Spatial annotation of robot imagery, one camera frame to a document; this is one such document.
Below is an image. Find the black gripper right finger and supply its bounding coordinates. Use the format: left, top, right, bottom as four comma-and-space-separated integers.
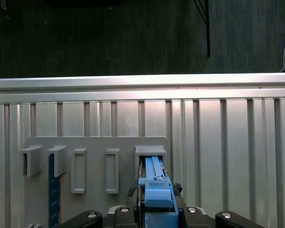
171, 182, 264, 228

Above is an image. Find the hard disk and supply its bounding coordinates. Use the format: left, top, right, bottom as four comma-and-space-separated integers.
137, 155, 179, 228

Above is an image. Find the black metal leg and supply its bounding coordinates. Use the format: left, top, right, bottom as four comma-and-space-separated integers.
193, 0, 211, 57

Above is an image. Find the grey parts rack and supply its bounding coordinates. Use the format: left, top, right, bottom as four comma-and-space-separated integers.
19, 136, 173, 228

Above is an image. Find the blue RAM stick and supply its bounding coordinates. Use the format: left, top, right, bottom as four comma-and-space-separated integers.
48, 153, 60, 228

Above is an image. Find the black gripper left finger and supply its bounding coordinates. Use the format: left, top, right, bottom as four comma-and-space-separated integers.
59, 187, 143, 228

